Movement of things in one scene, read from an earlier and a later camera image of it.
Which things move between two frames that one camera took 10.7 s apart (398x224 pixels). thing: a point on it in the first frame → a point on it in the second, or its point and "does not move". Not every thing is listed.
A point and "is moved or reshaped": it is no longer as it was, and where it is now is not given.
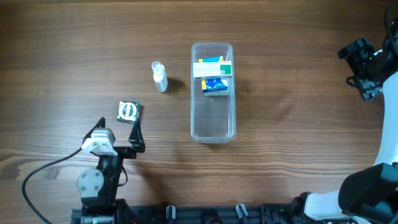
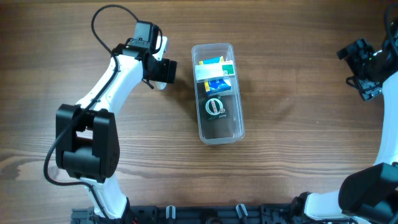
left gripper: [123, 150] → [168, 70]
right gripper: [364, 72] does not move
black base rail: [252, 213] does not move
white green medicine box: [220, 68] does not move
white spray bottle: [160, 76] is moved or reshaped
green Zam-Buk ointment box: [129, 111] → [214, 107]
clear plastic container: [212, 117] is moved or reshaped
